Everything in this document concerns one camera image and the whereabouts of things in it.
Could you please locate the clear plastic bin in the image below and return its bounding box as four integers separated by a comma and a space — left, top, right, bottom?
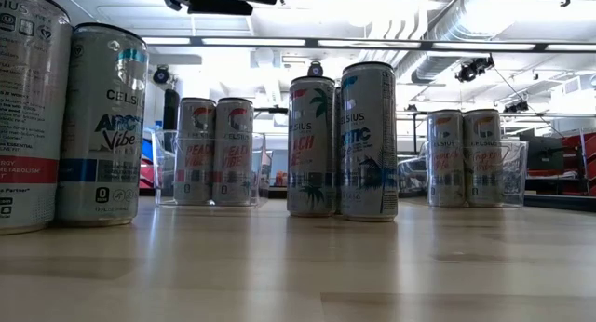
421, 139, 530, 209
151, 128, 269, 208

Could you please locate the Arctic Vibe Celsius can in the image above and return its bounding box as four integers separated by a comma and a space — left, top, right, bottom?
54, 22, 150, 228
338, 60, 400, 223

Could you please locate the black clamp post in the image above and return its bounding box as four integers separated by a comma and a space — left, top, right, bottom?
162, 87, 181, 132

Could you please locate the black bar with light strips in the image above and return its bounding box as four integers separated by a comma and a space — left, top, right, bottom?
139, 34, 596, 53

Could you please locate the red shelving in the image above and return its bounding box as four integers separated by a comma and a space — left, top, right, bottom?
561, 130, 596, 197

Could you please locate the Peach Vibe Celsius can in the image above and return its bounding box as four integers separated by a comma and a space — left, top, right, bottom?
286, 75, 337, 219
0, 0, 75, 235
173, 97, 218, 207
211, 97, 256, 208

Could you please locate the black monitor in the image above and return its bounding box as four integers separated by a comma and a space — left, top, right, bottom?
520, 128, 565, 174

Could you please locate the Tropical Vibe Celsius can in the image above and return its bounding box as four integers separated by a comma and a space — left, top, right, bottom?
462, 108, 503, 208
426, 109, 466, 208

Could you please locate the silver ventilation duct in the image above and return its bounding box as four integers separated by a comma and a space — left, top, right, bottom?
390, 0, 541, 85

